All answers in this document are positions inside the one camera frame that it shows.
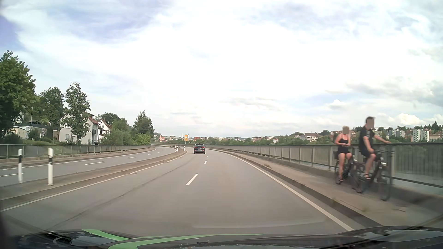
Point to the dark car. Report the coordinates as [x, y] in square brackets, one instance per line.
[199, 148]

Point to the road markings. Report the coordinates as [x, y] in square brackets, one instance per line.
[304, 198]

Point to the person on bicycle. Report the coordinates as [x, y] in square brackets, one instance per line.
[343, 152]
[367, 145]

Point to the low building with dark roof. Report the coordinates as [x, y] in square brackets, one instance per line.
[29, 129]

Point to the car's own bonnet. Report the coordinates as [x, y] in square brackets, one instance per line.
[221, 240]

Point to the grey metal bridge railing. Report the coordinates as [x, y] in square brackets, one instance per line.
[311, 156]
[69, 149]

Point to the white house with red roof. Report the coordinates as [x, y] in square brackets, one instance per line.
[86, 131]

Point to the distant town buildings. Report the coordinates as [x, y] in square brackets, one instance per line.
[311, 137]

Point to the kerbed concrete median strip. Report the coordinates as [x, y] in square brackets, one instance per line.
[69, 181]

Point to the grey concrete pavement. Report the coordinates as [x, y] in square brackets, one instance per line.
[346, 197]

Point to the grey asphalt opposite carriageway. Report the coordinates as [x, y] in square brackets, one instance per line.
[69, 166]

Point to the distant belt of trees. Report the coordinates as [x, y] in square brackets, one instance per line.
[277, 141]

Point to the row of trees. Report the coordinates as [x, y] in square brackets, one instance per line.
[52, 110]

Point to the white apartment block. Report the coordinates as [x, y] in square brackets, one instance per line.
[420, 135]

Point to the grey asphalt road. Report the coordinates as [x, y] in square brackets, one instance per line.
[221, 204]

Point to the white black marker post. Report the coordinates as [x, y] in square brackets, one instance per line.
[20, 165]
[50, 166]

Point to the white house with dark roof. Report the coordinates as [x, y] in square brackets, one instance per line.
[104, 128]

